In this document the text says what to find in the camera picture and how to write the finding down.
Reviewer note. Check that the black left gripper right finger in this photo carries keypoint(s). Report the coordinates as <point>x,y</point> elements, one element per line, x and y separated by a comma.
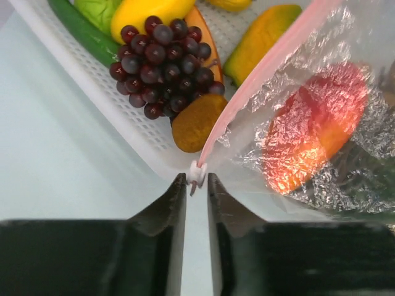
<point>251,256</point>

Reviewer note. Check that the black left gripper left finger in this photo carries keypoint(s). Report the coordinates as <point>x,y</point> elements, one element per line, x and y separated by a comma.
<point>136,256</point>

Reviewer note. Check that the clear zip top bag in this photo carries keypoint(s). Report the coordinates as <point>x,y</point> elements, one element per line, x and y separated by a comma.
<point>326,33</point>

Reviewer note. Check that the red yellow mango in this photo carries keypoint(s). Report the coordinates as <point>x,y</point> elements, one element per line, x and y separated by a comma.
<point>312,126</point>

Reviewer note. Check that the green leaf vegetable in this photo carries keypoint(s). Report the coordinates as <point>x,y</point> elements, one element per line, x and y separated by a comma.
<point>98,12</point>

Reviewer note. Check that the brown kiwi fruit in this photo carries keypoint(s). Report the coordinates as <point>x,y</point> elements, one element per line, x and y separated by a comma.
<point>192,126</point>

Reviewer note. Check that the dark purple grape bunch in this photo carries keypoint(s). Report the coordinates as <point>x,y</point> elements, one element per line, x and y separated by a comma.
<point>166,68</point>

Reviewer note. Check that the white plastic fruit tray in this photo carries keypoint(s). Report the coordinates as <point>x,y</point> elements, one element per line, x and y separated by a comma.
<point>150,139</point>

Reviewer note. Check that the green cucumber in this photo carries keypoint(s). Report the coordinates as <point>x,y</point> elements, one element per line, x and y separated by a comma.
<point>103,48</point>

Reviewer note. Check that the green orange mango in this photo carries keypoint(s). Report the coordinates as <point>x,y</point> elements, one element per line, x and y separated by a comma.
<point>258,39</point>

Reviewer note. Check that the yellow green pear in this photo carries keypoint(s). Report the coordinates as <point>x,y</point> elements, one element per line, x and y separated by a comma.
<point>231,5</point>

